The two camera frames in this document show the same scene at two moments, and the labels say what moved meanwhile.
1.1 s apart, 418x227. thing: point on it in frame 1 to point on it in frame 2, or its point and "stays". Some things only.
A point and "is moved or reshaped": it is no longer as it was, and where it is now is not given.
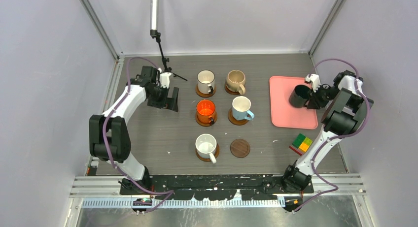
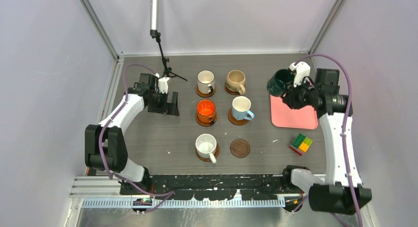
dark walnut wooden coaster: (240, 148) stays
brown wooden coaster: (235, 121) stays
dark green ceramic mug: (299, 96) is moved or reshaped
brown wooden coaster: (206, 124) stays
